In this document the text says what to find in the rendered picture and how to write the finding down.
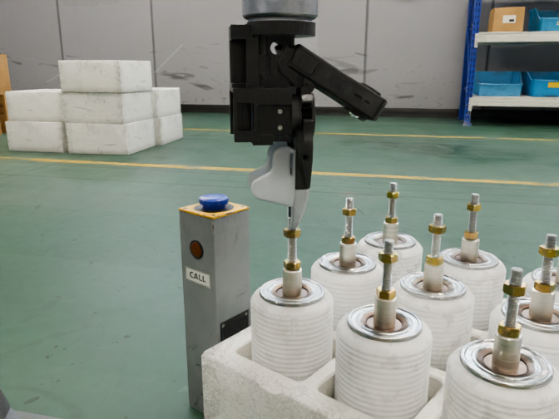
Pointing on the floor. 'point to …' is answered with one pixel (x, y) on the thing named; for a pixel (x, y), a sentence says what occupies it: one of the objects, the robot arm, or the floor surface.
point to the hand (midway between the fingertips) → (299, 214)
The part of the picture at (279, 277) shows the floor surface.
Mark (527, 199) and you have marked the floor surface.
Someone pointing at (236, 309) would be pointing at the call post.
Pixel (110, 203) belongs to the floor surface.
